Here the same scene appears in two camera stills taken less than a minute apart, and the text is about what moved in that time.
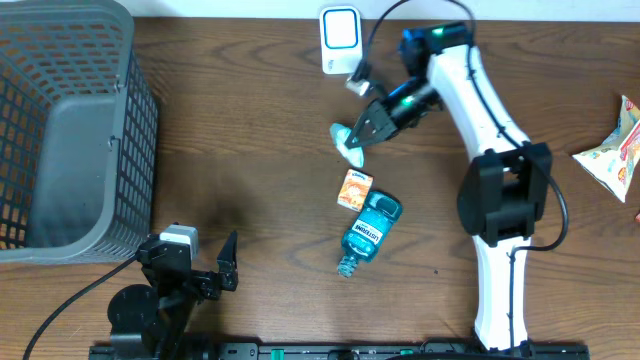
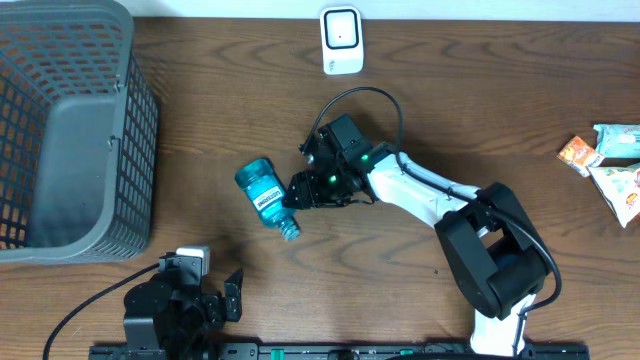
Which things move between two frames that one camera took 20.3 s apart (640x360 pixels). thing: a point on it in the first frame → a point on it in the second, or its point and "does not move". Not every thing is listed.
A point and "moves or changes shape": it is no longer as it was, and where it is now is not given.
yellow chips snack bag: [612, 164] → [622, 187]
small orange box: [355, 190] moves or changes shape
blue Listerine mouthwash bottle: [367, 234] → [266, 192]
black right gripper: [380, 123] → [304, 193]
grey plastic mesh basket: [79, 136] does not move
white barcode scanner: [341, 36] does not move
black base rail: [346, 351] does not move
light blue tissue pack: [339, 134] → [621, 141]
